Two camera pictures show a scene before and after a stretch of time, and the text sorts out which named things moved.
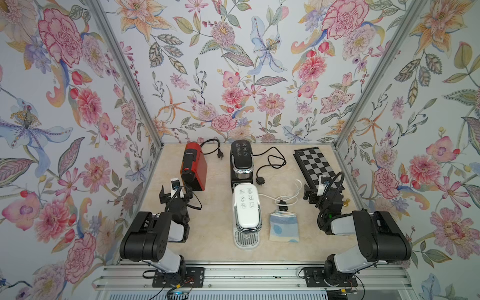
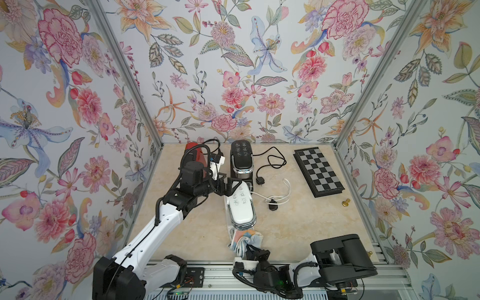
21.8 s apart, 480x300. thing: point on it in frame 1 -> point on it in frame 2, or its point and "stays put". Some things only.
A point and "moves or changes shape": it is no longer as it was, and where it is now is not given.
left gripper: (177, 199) -> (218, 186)
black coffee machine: (241, 162) stays put
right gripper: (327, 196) -> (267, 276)
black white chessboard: (314, 164) stays put
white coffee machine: (247, 215) moves or changes shape
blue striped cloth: (284, 226) -> (244, 237)
